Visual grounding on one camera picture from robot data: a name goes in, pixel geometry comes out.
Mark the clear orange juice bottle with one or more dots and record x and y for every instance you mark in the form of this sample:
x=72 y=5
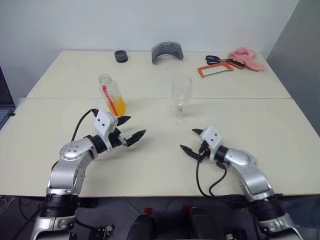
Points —
x=116 y=102

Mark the red floor marker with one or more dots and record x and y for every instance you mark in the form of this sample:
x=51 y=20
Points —
x=148 y=210
x=186 y=208

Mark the grey curved plastic part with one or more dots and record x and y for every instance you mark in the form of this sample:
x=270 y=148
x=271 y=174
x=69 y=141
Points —
x=155 y=53

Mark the clear wine glass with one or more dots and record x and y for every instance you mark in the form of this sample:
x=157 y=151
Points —
x=181 y=100

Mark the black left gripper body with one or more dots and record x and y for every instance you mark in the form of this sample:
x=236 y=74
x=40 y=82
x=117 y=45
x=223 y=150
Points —
x=117 y=141

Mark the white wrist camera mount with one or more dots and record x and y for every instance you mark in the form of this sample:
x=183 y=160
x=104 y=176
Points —
x=212 y=136
x=105 y=122

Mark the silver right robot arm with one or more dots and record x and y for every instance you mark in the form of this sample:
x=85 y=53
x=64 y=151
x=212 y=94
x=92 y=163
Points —
x=252 y=175

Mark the dark laptop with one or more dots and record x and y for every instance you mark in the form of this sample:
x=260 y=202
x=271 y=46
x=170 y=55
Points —
x=5 y=112

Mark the pink cloth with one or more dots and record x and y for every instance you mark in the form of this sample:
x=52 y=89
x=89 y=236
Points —
x=246 y=60

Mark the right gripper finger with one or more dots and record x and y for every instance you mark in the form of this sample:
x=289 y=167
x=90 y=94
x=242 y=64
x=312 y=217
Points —
x=190 y=151
x=197 y=131

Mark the orange hacksaw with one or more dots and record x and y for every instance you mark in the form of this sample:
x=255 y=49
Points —
x=200 y=71

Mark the dark rounded shape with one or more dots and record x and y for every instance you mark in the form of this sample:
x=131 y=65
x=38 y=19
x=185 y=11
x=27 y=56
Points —
x=141 y=227
x=205 y=225

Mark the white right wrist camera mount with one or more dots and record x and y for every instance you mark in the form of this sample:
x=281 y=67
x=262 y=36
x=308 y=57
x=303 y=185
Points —
x=212 y=136

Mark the black round cap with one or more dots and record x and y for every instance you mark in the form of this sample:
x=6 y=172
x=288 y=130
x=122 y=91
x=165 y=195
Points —
x=121 y=57

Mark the grey partition panel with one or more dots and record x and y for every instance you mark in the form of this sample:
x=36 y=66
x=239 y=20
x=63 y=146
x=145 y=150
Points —
x=300 y=62

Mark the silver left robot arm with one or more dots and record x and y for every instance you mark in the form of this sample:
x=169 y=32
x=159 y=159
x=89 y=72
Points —
x=65 y=175

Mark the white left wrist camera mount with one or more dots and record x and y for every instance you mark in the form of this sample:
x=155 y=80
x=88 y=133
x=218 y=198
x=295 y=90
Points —
x=105 y=122

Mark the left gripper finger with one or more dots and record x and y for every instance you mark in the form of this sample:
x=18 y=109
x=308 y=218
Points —
x=123 y=120
x=136 y=137

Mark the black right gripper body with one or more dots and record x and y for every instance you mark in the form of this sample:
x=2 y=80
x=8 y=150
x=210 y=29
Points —
x=203 y=157

